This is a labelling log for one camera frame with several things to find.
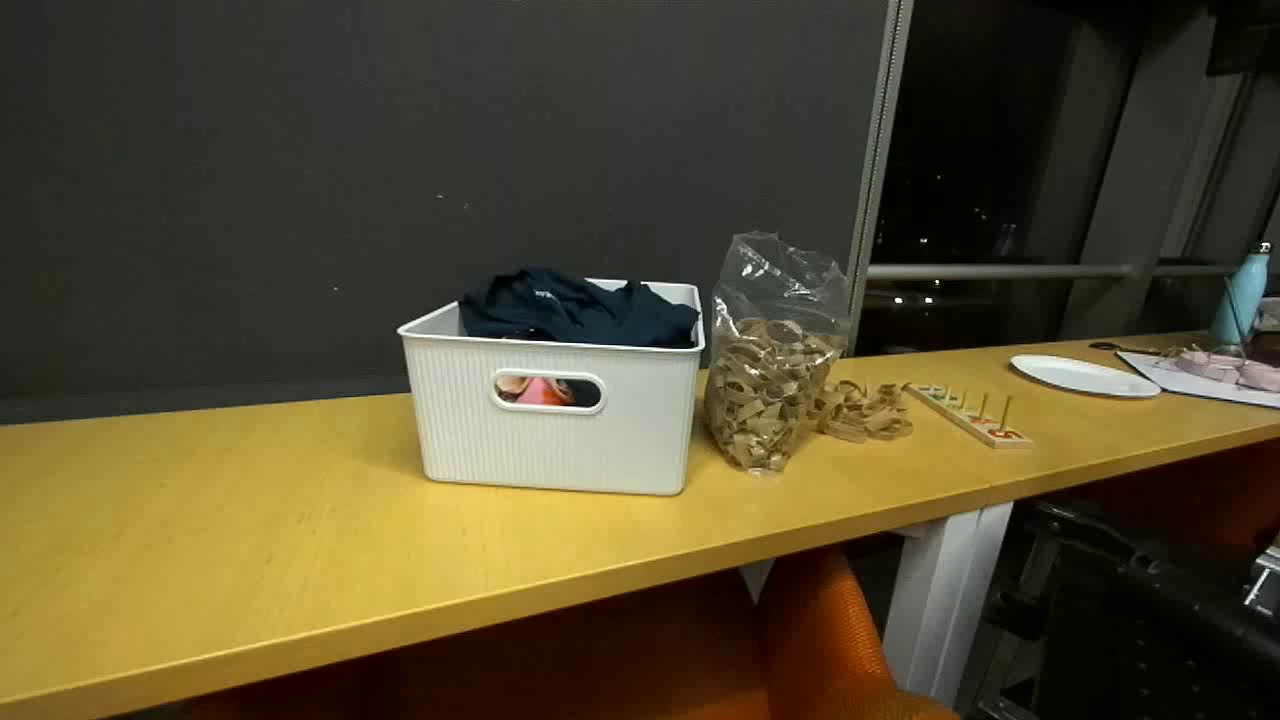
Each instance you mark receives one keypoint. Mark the navy blue t-shirt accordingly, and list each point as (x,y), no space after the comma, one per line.
(572,308)

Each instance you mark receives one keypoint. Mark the pink orange-striped t-shirt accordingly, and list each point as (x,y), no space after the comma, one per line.
(543,394)

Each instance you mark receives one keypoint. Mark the white plastic storage container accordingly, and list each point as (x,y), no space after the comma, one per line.
(561,447)

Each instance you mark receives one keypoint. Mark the orange chair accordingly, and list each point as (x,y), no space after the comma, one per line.
(823,643)

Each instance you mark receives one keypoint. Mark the black office chair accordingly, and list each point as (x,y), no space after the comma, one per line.
(1146,613)

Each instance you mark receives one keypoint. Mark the clear bag of nuts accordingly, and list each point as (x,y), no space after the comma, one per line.
(760,387)

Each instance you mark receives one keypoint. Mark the loose rubber band pile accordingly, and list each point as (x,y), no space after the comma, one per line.
(867,411)

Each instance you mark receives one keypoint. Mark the white table leg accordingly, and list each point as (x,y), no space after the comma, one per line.
(942,600)

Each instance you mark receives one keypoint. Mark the white plate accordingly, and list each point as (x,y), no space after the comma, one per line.
(1082,379)

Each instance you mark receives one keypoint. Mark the white paper sheet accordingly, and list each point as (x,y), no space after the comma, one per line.
(1201,381)

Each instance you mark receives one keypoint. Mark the teal water bottle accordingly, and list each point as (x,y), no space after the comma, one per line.
(1241,300)

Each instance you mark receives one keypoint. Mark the grey metal window frame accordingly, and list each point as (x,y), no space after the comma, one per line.
(875,174)

